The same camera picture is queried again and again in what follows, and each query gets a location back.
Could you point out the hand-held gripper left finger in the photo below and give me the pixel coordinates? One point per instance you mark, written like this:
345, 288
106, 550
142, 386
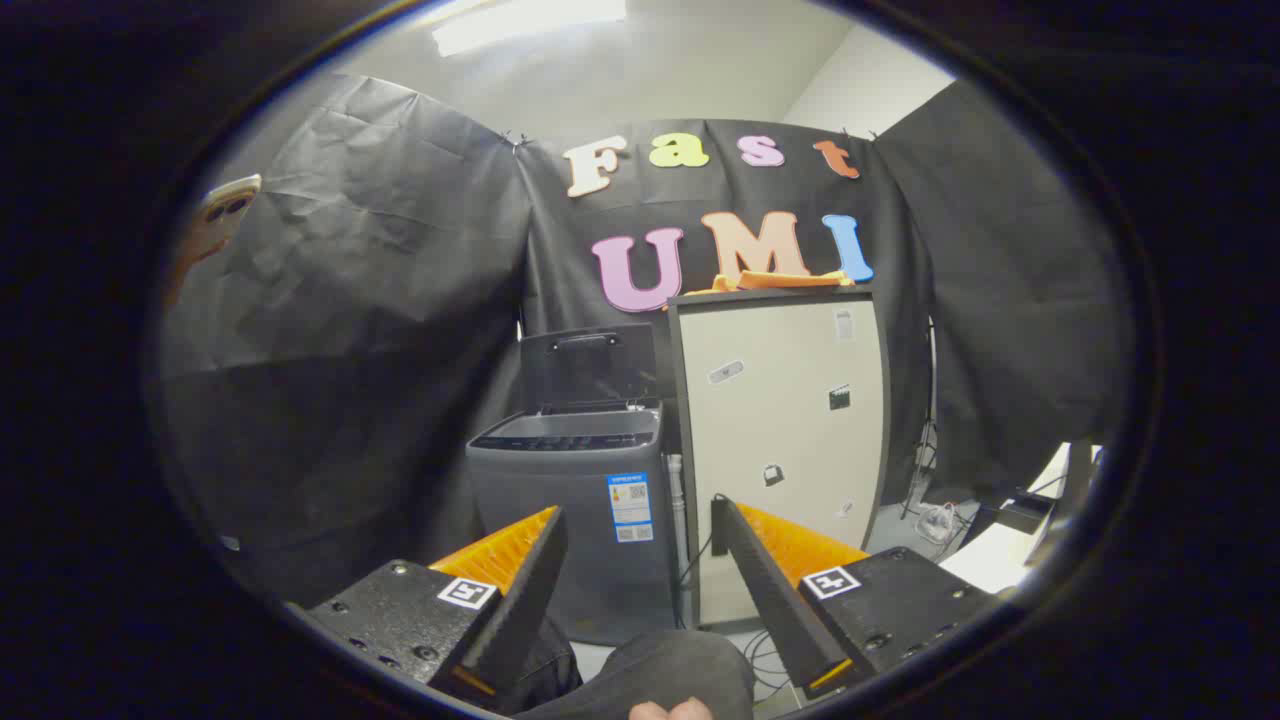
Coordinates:
520, 600

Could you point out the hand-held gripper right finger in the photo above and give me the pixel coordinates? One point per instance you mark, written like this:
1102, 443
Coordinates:
775, 600

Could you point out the smartphone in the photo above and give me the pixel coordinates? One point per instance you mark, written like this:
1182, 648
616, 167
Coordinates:
225, 205

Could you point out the grey washing machine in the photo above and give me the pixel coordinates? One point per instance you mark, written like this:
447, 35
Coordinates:
560, 500

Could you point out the orange polo shirt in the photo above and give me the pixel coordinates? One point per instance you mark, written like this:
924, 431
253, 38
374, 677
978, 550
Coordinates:
780, 281

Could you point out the black backdrop cloth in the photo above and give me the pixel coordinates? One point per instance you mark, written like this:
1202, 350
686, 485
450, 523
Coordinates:
380, 330

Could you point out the cream cabinet with grey frame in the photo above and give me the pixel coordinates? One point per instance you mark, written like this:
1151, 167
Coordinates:
780, 420

